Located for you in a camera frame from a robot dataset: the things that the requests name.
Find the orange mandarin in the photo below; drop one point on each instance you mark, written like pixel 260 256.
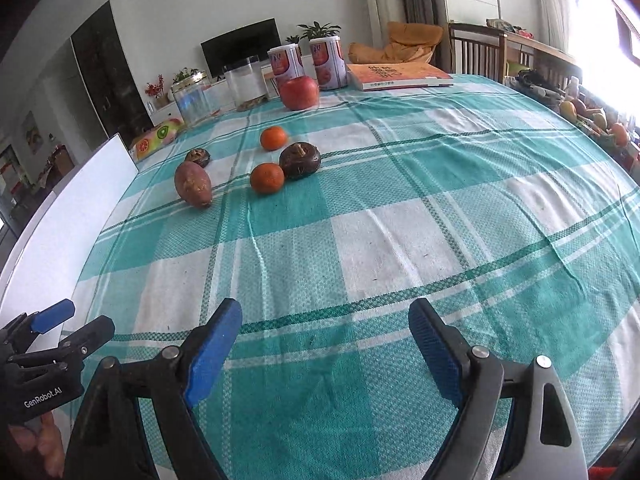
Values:
pixel 267 179
pixel 274 139

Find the white cardboard box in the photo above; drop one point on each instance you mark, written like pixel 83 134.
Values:
pixel 65 220

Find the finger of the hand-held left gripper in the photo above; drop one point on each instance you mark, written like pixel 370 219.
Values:
pixel 90 335
pixel 52 315

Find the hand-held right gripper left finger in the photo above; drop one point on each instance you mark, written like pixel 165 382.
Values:
pixel 215 350

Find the pink printed can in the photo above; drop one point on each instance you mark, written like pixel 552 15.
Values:
pixel 327 62
pixel 286 62

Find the orange cover book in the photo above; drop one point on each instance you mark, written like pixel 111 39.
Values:
pixel 395 76

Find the green leafy houseplant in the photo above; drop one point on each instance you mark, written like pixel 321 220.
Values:
pixel 320 30

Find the black television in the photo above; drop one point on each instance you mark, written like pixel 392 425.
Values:
pixel 240 45

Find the red flower bouquet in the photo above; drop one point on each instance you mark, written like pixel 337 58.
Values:
pixel 155 87

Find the clear glass jar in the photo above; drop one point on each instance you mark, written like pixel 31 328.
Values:
pixel 245 82

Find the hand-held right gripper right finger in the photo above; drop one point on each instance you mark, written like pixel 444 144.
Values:
pixel 435 350

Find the person's left hand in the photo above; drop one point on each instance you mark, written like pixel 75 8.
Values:
pixel 30 447

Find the green white checked tablecloth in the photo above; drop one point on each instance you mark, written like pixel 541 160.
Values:
pixel 400 235

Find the light patterned curtain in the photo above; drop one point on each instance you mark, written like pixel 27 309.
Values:
pixel 380 0

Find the orange cushion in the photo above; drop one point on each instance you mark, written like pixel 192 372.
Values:
pixel 400 42

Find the purple sweet potato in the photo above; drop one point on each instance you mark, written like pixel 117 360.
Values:
pixel 192 185

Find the dark glass door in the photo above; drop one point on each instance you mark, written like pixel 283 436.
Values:
pixel 107 70

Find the fruit print packet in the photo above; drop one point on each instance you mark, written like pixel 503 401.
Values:
pixel 155 139

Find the pile of assorted fruit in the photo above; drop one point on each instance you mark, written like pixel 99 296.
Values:
pixel 595 122

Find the clear jar with lid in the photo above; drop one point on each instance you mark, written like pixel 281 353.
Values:
pixel 191 104

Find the small dark water chestnut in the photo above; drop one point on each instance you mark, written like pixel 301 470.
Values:
pixel 198 158

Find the red apple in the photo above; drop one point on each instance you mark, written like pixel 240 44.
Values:
pixel 299 92

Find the wooden chair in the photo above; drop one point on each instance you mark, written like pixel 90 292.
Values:
pixel 475 52

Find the small green potted plant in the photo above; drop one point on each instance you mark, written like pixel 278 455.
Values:
pixel 186 75

